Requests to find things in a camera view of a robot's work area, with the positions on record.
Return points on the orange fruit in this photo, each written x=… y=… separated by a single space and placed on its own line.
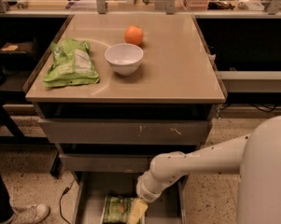
x=134 y=35

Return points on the white bowl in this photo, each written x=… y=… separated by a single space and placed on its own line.
x=124 y=58

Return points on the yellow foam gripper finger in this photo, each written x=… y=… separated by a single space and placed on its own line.
x=138 y=209

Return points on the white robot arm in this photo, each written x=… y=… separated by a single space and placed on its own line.
x=255 y=157

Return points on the grey drawer cabinet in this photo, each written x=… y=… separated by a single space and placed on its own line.
x=175 y=80

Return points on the top grey drawer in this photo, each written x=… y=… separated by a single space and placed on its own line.
x=125 y=132

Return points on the light green chip bag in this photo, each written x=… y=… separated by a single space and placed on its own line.
x=72 y=65

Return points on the black table frame left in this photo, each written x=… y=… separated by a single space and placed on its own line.
x=19 y=123

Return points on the green jalapeno kettle chip bag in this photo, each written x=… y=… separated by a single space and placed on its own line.
x=116 y=210

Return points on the white sneaker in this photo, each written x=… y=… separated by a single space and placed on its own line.
x=31 y=214

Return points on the middle grey drawer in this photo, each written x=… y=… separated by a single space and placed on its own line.
x=106 y=163

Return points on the bottom open grey drawer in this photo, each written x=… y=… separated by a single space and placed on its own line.
x=94 y=187

